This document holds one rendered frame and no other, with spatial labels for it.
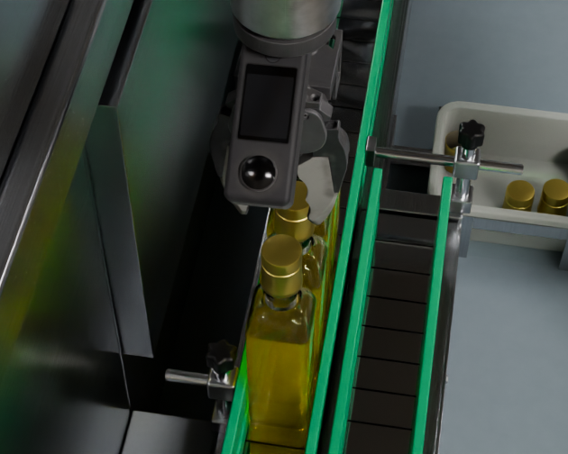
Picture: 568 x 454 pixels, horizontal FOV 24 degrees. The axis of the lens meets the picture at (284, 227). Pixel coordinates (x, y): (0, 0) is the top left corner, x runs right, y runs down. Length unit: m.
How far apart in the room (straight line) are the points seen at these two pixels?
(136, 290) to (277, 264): 0.15
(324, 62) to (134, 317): 0.34
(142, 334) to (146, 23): 0.31
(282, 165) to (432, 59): 0.95
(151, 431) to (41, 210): 0.51
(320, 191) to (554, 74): 0.86
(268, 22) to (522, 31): 1.04
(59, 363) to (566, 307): 0.73
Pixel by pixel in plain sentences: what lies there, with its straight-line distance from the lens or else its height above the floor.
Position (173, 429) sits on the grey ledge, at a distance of 1.31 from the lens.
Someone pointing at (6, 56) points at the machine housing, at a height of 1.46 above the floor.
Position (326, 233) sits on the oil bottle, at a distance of 1.20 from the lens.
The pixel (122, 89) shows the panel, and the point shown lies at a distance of 0.98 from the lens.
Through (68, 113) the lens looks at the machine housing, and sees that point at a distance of 0.87.
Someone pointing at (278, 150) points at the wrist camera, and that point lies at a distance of 0.89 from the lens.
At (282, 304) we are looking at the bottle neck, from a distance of 1.11.
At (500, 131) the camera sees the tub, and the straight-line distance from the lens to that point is 1.65.
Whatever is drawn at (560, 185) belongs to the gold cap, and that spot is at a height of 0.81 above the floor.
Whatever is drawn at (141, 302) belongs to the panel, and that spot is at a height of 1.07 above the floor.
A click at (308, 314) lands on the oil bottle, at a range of 1.13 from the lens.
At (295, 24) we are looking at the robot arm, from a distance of 0.86.
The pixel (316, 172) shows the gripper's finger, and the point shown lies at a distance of 0.98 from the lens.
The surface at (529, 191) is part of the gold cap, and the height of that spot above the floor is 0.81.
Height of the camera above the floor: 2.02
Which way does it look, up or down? 52 degrees down
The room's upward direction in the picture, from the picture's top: straight up
